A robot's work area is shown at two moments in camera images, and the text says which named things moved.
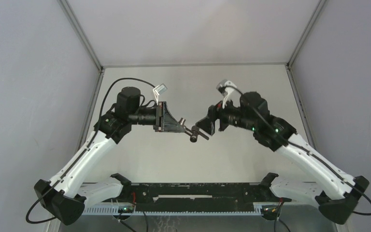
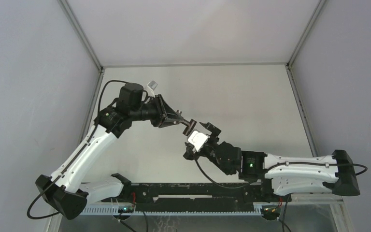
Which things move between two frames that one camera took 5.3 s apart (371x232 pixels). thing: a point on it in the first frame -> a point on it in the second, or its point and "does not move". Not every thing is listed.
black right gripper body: (223, 114) -> (209, 151)
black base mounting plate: (200, 195) does not move
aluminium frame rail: (91, 108) does not move
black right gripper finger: (207, 124) -> (189, 153)
